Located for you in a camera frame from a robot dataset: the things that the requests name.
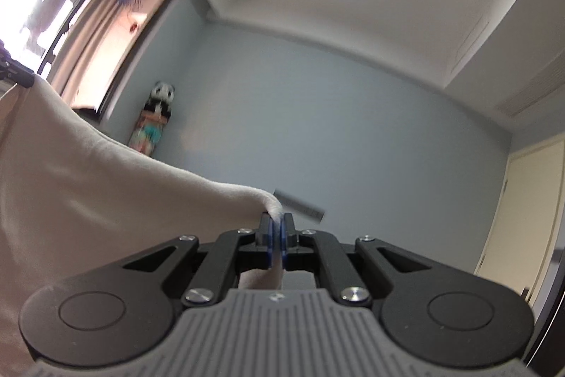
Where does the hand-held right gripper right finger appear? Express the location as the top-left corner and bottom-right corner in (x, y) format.
(279, 213), (432, 305)

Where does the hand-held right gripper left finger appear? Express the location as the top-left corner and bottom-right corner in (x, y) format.
(123, 213), (276, 305)

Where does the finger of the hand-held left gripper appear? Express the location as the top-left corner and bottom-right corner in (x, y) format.
(0, 41), (35, 89)

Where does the white long-sleeve shirt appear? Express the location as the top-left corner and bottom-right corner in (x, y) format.
(0, 73), (285, 373)

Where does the beige curtain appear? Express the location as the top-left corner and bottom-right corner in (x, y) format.
(48, 0), (156, 106)

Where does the colourful plush toy column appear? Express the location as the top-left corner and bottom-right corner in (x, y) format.
(128, 111), (171, 159)

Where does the panda plush toy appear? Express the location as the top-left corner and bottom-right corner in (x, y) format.
(148, 81), (177, 118)

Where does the cream door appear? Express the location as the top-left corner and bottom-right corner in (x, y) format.
(474, 136), (565, 304)

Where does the ceiling air vent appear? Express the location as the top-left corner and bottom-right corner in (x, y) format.
(496, 58), (565, 118)

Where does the grey wall bar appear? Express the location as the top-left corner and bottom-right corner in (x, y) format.
(273, 188), (327, 223)

